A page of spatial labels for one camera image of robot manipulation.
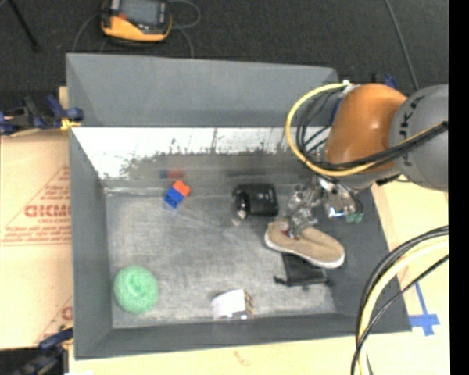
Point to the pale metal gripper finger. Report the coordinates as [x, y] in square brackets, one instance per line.
[303, 223]
[300, 199]

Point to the beige slipper with white sole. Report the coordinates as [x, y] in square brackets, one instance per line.
[316, 248]

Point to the black box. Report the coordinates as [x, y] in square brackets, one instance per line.
[260, 199]

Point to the black flat plastic piece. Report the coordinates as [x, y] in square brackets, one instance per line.
[303, 273]

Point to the grey metal bin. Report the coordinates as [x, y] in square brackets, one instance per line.
[203, 248]

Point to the white packet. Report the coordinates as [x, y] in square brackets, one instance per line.
[230, 304]

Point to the blue and orange toy block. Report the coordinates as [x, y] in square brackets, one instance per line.
[176, 194]

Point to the green round scrubber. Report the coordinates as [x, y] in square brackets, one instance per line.
[136, 289]

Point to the brown cardboard board red print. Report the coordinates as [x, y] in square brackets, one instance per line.
[31, 248]

